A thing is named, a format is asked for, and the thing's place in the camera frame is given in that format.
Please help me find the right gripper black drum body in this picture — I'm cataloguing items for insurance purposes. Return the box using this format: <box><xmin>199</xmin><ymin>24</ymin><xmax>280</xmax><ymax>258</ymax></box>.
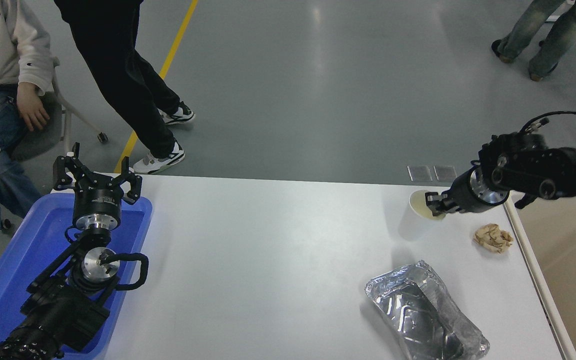
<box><xmin>443</xmin><ymin>169</ymin><xmax>487</xmax><ymax>216</ymax></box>

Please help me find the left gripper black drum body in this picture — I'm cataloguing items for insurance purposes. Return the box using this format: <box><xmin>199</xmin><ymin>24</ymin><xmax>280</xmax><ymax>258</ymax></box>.
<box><xmin>71</xmin><ymin>174</ymin><xmax>124</xmax><ymax>220</ymax></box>

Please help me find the white paper cup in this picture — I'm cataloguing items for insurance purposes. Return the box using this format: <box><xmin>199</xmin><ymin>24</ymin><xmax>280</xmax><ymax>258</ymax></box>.
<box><xmin>398</xmin><ymin>189</ymin><xmax>451</xmax><ymax>242</ymax></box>

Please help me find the person's left hand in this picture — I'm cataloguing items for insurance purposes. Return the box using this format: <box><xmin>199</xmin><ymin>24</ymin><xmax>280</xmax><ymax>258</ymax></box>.
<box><xmin>16</xmin><ymin>82</ymin><xmax>51</xmax><ymax>132</ymax></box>

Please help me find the clear floor plate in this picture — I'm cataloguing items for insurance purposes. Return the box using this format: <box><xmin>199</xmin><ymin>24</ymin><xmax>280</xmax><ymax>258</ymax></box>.
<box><xmin>433</xmin><ymin>165</ymin><xmax>458</xmax><ymax>182</ymax></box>
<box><xmin>407</xmin><ymin>165</ymin><xmax>433</xmax><ymax>183</ymax></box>

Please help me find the grey office chair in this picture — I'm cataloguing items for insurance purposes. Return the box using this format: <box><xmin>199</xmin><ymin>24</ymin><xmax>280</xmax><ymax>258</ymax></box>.
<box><xmin>8</xmin><ymin>60</ymin><xmax>109</xmax><ymax>163</ymax></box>

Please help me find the crumpled tan paper ball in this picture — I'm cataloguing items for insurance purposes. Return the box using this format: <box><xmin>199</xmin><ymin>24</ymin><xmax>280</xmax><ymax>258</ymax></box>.
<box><xmin>473</xmin><ymin>223</ymin><xmax>515</xmax><ymax>256</ymax></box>

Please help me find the blue plastic tray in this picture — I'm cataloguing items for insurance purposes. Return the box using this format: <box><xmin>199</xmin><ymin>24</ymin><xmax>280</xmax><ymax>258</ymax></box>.
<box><xmin>0</xmin><ymin>192</ymin><xmax>154</xmax><ymax>360</ymax></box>

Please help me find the crumpled silver foil tray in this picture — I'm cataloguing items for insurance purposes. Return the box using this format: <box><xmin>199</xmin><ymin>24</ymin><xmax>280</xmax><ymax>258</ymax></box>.
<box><xmin>365</xmin><ymin>260</ymin><xmax>491</xmax><ymax>360</ymax></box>

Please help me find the large pale bin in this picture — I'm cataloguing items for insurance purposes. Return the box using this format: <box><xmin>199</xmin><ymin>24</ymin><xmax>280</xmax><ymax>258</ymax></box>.
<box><xmin>504</xmin><ymin>189</ymin><xmax>576</xmax><ymax>360</ymax></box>

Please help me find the person on foot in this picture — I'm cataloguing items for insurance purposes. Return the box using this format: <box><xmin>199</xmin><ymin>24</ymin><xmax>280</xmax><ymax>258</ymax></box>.
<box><xmin>53</xmin><ymin>0</ymin><xmax>196</xmax><ymax>176</ymax></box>

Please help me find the person walking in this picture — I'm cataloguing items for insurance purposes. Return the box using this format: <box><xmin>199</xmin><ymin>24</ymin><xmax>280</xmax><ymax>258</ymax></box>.
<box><xmin>490</xmin><ymin>0</ymin><xmax>576</xmax><ymax>82</ymax></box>

